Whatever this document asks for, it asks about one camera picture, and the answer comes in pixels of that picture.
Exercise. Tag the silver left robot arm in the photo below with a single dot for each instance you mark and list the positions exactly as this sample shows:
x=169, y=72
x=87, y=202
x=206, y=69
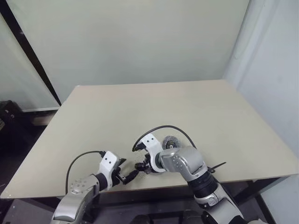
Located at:
x=79, y=186

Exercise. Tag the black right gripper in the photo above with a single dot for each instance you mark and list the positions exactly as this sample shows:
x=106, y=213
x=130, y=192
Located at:
x=148, y=165

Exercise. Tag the black table frame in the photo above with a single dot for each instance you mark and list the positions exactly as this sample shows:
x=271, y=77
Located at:
x=266, y=184

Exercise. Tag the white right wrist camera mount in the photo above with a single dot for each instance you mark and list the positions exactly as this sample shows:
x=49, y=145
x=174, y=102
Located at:
x=153, y=144

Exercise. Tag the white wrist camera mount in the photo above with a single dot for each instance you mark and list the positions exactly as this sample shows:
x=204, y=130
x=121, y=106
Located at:
x=153, y=144
x=108, y=163

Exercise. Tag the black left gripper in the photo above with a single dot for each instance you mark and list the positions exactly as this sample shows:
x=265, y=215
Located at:
x=118, y=178

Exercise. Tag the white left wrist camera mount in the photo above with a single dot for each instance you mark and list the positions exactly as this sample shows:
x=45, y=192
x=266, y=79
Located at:
x=108, y=163

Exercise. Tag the black equipment on floor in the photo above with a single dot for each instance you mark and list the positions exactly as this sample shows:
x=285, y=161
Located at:
x=9, y=112

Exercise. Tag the black diagonal frame post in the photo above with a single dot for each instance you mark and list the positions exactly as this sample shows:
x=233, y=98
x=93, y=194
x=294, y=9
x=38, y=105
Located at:
x=30, y=46

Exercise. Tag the small round dark object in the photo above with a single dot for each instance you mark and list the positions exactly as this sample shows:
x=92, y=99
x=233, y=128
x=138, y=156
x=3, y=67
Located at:
x=170, y=142

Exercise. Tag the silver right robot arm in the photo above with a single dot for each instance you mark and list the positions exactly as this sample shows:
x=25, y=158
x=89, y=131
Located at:
x=182, y=158

